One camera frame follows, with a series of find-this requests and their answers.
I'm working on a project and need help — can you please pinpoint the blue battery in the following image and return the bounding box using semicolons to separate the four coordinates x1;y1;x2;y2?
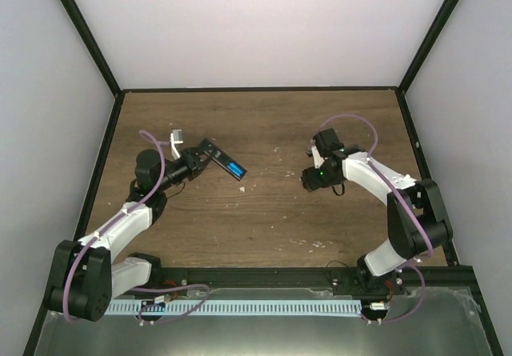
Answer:
227;162;246;178

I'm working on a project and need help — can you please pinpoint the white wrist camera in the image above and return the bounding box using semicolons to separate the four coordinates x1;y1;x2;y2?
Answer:
306;144;325;169
169;129;184;160

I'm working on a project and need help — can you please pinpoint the light blue slotted cable duct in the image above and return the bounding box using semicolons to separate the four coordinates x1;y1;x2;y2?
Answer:
106;299;362;317

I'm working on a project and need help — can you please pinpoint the metal sheet front panel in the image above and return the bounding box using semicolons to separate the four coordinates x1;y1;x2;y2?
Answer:
35;287;492;355

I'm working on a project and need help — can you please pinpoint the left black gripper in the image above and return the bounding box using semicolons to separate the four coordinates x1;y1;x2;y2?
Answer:
157;147;218;192

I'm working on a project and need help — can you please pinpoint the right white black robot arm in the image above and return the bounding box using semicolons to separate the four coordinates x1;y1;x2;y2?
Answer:
301;129;453;294

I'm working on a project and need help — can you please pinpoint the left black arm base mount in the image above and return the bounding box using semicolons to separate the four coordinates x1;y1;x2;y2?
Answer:
122;268;190;295

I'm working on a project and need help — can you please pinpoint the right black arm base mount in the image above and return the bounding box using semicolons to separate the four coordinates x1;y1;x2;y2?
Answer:
329;267;404;298

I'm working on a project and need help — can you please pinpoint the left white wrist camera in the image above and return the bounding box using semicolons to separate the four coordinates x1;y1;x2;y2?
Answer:
169;129;184;160

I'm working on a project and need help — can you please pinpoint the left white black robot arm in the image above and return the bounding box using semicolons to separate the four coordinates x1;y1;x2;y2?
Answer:
43;148;209;322

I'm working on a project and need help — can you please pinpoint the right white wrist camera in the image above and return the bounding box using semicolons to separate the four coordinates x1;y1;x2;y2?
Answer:
306;144;325;169

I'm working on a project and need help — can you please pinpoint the black remote control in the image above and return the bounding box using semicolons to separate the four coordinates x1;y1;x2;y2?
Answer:
198;138;247;182

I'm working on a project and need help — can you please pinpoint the black aluminium frame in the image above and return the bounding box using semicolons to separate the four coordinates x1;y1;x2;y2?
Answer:
23;0;503;355

